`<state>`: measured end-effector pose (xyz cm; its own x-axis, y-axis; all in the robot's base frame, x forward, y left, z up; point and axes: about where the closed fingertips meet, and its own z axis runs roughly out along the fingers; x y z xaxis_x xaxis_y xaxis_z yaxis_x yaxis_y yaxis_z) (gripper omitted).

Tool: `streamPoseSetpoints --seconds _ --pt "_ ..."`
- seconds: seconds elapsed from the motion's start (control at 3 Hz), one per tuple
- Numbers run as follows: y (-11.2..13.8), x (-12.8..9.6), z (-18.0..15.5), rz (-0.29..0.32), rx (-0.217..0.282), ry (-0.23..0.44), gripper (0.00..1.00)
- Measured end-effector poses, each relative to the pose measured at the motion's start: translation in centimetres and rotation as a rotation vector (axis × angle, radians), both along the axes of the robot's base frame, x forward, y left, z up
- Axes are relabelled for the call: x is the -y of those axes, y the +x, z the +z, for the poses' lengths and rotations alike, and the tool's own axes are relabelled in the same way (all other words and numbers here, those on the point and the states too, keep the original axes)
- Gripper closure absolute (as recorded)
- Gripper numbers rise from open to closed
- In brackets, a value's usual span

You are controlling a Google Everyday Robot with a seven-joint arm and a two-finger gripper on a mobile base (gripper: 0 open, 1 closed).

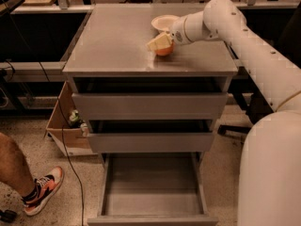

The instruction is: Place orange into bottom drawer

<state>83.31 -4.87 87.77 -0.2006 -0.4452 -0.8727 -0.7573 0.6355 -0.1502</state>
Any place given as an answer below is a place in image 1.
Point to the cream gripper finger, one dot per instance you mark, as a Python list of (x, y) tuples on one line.
[(160, 42)]

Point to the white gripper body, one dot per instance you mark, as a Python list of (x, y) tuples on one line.
[(177, 32)]

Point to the orange fruit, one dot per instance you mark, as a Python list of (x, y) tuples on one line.
[(165, 52)]

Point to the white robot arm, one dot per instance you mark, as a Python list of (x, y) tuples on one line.
[(269, 191)]

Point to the grey drawer cabinet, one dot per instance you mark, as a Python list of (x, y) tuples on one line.
[(111, 57)]

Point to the grey top drawer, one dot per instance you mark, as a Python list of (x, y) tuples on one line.
[(207, 106)]

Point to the grey middle drawer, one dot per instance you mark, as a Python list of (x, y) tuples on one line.
[(150, 142)]

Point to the grey open bottom drawer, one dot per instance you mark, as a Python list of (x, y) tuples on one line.
[(152, 189)]

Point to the white paper bowl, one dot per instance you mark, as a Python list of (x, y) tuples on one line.
[(164, 22)]

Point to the black office chair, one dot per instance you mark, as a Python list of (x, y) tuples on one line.
[(279, 27)]

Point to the green white bottle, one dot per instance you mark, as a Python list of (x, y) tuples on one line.
[(74, 117)]

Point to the cardboard box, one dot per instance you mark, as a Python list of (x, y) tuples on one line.
[(71, 139)]

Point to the orange white sneaker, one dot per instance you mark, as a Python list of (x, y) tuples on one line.
[(45, 188)]

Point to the person's bare leg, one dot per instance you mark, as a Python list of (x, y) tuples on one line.
[(14, 170)]

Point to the black chair caster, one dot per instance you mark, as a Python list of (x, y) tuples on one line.
[(7, 216)]

